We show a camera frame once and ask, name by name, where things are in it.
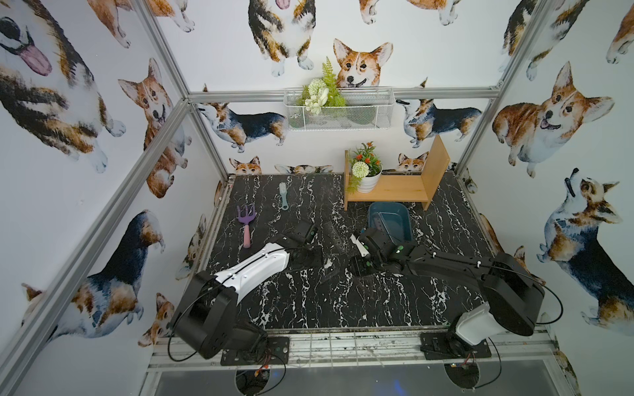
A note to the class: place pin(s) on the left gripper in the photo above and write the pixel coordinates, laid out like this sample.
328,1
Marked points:
301,245

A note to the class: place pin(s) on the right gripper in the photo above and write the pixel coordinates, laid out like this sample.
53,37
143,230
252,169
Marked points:
373,246

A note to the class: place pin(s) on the teal plastic storage box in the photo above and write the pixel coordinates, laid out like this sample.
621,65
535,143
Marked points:
392,218

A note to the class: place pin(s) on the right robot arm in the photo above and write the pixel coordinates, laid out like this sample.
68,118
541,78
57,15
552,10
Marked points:
512,297

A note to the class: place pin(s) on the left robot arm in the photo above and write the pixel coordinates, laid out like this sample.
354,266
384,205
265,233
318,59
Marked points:
206,316

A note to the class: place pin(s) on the purple pink garden rake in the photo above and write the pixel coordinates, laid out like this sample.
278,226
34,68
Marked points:
246,215

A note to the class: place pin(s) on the teal cleaning brush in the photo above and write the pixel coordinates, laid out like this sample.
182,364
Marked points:
282,188

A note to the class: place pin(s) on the wooden desk shelf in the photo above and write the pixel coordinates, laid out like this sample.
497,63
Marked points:
408,187

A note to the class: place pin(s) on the potted flower white pot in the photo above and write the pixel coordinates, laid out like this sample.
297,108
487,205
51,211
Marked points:
365,169

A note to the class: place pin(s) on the green fern white flowers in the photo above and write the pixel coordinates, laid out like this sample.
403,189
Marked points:
322,93

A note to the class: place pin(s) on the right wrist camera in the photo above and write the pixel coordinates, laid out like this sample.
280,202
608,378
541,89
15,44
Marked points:
361,248

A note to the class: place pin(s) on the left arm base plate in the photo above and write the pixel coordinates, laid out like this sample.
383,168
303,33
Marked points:
273,350

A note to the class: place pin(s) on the white wire wall basket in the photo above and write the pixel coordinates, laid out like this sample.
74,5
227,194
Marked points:
360,109

